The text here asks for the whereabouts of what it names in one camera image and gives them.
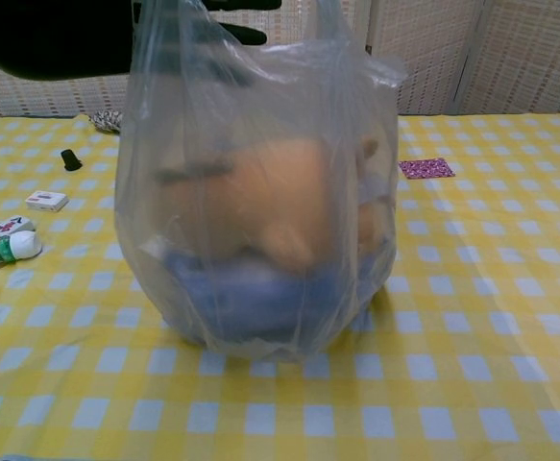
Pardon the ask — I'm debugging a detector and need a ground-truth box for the beige folding screen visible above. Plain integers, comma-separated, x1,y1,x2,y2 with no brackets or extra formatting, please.
0,0,560,120

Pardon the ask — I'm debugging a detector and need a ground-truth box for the white green plastic bottle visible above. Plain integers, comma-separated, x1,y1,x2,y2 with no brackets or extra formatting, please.
0,229,43,273

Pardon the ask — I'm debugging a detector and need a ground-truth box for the pink patterned card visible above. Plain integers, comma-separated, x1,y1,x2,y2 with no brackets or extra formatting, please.
398,158,456,181

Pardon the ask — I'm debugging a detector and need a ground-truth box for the orange plush toy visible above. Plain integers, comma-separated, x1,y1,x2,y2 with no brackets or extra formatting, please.
152,135,397,269

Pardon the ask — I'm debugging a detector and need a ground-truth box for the blue cloth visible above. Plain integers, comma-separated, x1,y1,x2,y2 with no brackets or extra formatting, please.
160,241,389,348

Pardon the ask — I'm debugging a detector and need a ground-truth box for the gray translucent plastic bag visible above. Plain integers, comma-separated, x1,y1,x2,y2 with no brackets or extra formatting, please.
113,0,408,361

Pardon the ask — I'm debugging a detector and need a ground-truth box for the braided multicolour rope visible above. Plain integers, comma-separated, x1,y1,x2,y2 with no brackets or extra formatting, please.
89,109,123,135

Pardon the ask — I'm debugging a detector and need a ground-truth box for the small black cap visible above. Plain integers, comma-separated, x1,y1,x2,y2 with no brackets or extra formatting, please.
60,148,84,173

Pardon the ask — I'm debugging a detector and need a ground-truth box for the small white card box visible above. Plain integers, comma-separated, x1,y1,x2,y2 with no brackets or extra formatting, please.
24,189,70,213

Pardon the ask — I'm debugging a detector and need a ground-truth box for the white mahjong tile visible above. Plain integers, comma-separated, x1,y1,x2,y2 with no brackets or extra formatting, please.
0,214,37,239

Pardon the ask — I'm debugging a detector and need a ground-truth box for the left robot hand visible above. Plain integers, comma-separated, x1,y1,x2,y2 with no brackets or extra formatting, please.
0,0,281,82

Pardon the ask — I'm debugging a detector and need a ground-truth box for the yellow white checkered tablecloth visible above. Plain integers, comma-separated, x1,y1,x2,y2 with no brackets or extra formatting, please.
0,112,560,461

